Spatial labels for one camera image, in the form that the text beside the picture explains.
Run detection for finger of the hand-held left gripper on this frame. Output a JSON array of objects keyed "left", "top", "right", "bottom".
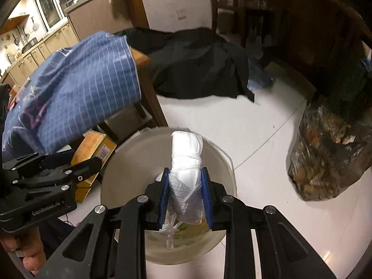
[
  {"left": 12, "top": 158, "right": 103, "bottom": 194},
  {"left": 2, "top": 149, "right": 76, "bottom": 181}
]

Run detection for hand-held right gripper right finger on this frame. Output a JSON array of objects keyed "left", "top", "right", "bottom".
[{"left": 200, "top": 167, "right": 338, "bottom": 279}]

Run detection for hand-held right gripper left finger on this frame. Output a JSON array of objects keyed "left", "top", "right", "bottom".
[{"left": 35, "top": 167, "right": 172, "bottom": 279}]

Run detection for white cloth bundle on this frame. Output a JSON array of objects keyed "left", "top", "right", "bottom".
[{"left": 166, "top": 130, "right": 204, "bottom": 249}]

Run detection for white bucket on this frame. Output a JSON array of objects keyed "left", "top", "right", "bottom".
[{"left": 100, "top": 126, "right": 236, "bottom": 265}]

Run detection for person's left hand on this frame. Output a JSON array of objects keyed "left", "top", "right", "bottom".
[{"left": 0, "top": 226, "right": 49, "bottom": 276}]

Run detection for yellow cardboard box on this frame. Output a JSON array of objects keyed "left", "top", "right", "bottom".
[{"left": 69, "top": 130, "right": 117, "bottom": 204}]

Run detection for blue checked tablecloth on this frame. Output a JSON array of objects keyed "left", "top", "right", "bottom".
[{"left": 0, "top": 31, "right": 143, "bottom": 164}]

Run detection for clear bag of scraps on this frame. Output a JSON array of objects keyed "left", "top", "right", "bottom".
[{"left": 287, "top": 95, "right": 372, "bottom": 202}]

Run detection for blue plastic bag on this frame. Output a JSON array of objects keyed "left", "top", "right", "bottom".
[{"left": 247, "top": 58, "right": 275, "bottom": 91}]

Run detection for black cloth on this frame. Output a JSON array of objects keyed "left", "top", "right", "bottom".
[{"left": 114, "top": 26, "right": 256, "bottom": 103}]

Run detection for beige kitchen base cabinets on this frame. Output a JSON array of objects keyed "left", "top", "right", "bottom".
[{"left": 0, "top": 0, "right": 137, "bottom": 85}]

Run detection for kitchen window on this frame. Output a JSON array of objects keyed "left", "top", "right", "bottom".
[{"left": 32, "top": 0, "right": 94, "bottom": 31}]

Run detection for dark wooden table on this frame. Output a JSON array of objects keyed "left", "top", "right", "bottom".
[{"left": 241, "top": 0, "right": 372, "bottom": 105}]

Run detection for wooden chair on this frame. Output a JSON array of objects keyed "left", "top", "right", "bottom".
[{"left": 205, "top": 0, "right": 248, "bottom": 47}]

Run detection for wall cabinet above sink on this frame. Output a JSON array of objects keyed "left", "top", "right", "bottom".
[{"left": 0, "top": 13, "right": 30, "bottom": 36}]

